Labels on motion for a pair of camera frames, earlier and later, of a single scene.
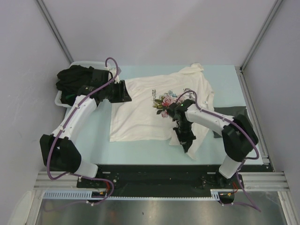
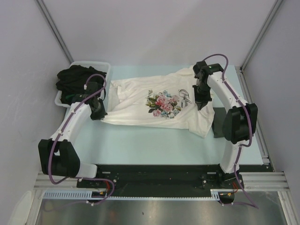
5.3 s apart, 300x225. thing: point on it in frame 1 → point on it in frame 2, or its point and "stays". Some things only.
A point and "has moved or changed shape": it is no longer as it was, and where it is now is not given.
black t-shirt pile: (71, 79) stays
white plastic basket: (98, 64) stays
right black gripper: (185, 141) → (201, 101)
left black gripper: (124, 96) → (100, 115)
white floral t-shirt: (145, 118) has moved or changed shape
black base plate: (159, 180) stays
